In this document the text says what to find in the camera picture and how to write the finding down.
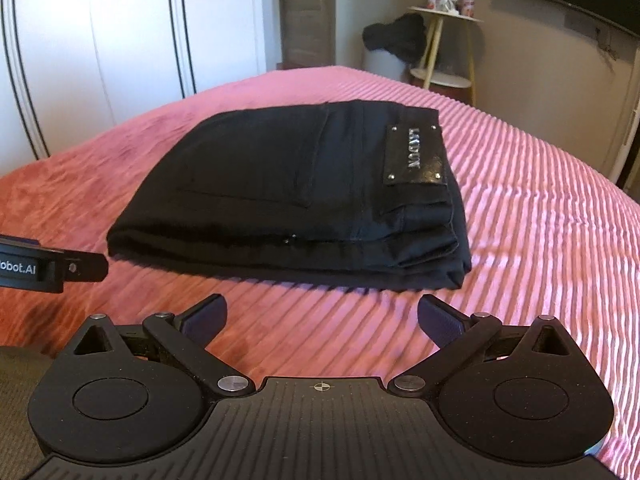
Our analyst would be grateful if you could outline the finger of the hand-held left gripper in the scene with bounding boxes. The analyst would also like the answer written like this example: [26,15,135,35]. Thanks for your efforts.
[62,250,109,281]

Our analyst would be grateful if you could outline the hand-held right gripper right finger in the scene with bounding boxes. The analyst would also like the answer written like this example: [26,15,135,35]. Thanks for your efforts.
[387,294,572,396]

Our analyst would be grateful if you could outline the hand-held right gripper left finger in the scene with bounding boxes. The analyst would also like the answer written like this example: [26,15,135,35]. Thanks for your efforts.
[72,294,256,396]

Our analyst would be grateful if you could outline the black pants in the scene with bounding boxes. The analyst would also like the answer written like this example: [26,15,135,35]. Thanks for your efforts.
[107,100,474,292]

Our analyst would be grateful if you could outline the pink ribbed blanket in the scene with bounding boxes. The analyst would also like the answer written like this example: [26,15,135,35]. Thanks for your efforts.
[0,65,640,480]

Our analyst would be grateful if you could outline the olive cloth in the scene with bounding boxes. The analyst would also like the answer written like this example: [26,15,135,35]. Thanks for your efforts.
[0,345,57,480]

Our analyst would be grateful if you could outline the white wardrobe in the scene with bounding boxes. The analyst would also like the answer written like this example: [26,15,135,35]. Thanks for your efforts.
[0,0,279,177]

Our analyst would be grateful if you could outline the white round side table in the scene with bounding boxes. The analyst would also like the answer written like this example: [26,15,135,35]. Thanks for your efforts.
[407,5,485,102]

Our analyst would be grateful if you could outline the white bin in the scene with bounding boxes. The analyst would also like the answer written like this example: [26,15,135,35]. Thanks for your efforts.
[363,48,411,84]

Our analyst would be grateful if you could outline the dark cloth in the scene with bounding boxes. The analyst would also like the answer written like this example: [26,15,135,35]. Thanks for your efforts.
[362,14,429,68]

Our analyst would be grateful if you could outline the brown wooden door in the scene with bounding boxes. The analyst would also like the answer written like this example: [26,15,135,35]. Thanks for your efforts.
[277,0,337,67]

